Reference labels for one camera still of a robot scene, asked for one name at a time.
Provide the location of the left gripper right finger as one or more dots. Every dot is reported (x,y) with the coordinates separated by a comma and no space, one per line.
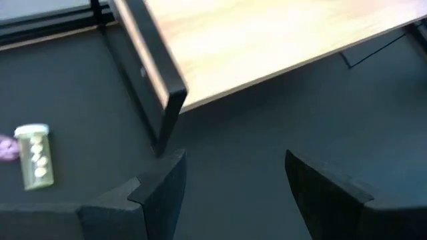
(333,206)

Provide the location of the black table mat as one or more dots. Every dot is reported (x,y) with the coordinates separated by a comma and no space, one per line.
(250,150)

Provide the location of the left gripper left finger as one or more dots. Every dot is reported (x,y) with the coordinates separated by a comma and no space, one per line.
(150,206)

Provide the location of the black aluminium table frame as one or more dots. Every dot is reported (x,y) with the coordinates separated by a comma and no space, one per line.
(40,25)

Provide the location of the wooden shelf black frame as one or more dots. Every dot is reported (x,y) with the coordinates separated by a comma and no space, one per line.
(250,43)

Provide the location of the purple pill bottle white cap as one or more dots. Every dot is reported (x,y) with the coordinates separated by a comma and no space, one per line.
(8,149)

